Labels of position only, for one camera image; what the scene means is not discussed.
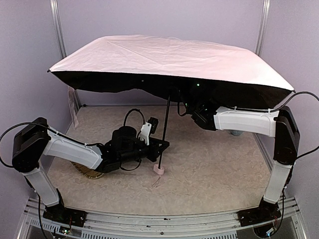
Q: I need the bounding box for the pink and black folding umbrella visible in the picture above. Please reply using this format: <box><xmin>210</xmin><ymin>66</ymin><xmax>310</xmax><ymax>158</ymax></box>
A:
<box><xmin>46</xmin><ymin>34</ymin><xmax>297</xmax><ymax>188</ymax></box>

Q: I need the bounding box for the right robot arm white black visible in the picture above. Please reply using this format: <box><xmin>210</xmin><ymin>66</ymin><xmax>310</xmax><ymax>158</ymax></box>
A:
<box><xmin>185</xmin><ymin>103</ymin><xmax>300</xmax><ymax>211</ymax></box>

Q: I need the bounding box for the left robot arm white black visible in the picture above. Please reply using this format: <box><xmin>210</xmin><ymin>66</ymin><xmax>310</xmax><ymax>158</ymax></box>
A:
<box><xmin>12</xmin><ymin>118</ymin><xmax>169</xmax><ymax>207</ymax></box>

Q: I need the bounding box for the light blue paper cup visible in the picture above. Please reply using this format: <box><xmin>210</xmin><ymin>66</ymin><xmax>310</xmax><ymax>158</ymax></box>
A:
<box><xmin>230</xmin><ymin>130</ymin><xmax>243</xmax><ymax>136</ymax></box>

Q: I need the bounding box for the woven bamboo tray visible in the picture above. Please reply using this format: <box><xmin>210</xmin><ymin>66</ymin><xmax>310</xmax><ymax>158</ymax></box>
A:
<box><xmin>71</xmin><ymin>162</ymin><xmax>104</xmax><ymax>179</ymax></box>

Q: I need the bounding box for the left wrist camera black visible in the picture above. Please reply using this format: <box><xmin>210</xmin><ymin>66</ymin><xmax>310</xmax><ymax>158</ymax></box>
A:
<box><xmin>148</xmin><ymin>117</ymin><xmax>159</xmax><ymax>134</ymax></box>

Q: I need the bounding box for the left camera black cable loop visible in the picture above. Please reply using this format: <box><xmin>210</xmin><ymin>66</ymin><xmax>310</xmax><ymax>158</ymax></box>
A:
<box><xmin>123</xmin><ymin>108</ymin><xmax>147</xmax><ymax>140</ymax></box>

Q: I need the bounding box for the aluminium front rail frame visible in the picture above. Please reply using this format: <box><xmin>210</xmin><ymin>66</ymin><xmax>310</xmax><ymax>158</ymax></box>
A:
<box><xmin>15</xmin><ymin>198</ymin><xmax>307</xmax><ymax>239</ymax></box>

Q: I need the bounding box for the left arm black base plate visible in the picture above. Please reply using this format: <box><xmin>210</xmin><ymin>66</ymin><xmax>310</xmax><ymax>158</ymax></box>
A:
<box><xmin>43</xmin><ymin>204</ymin><xmax>87</xmax><ymax>227</ymax></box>

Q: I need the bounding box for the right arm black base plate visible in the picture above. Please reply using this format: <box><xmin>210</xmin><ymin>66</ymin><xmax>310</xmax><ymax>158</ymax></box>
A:
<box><xmin>237</xmin><ymin>203</ymin><xmax>281</xmax><ymax>227</ymax></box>

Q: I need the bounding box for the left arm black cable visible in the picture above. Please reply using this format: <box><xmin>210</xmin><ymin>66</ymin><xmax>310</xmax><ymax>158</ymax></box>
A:
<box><xmin>0</xmin><ymin>121</ymin><xmax>60</xmax><ymax>168</ymax></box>

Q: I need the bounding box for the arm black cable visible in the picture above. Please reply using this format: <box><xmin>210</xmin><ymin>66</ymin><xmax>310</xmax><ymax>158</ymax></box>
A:
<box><xmin>0</xmin><ymin>121</ymin><xmax>60</xmax><ymax>168</ymax></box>
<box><xmin>224</xmin><ymin>92</ymin><xmax>319</xmax><ymax>160</ymax></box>

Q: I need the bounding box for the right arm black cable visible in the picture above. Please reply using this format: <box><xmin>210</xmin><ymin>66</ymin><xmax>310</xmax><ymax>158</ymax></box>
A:
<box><xmin>224</xmin><ymin>92</ymin><xmax>319</xmax><ymax>160</ymax></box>

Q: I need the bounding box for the right aluminium corner post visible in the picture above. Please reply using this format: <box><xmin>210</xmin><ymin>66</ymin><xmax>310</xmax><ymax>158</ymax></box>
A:
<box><xmin>255</xmin><ymin>0</ymin><xmax>271</xmax><ymax>57</ymax></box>

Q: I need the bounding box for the aluminium corner post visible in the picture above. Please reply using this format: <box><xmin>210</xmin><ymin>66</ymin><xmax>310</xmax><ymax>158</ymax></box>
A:
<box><xmin>49</xmin><ymin>0</ymin><xmax>82</xmax><ymax>110</ymax></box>
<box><xmin>255</xmin><ymin>0</ymin><xmax>271</xmax><ymax>57</ymax></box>

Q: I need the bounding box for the left aluminium corner post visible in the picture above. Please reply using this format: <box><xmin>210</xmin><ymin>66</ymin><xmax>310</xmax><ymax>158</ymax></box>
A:
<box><xmin>49</xmin><ymin>0</ymin><xmax>82</xmax><ymax>110</ymax></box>

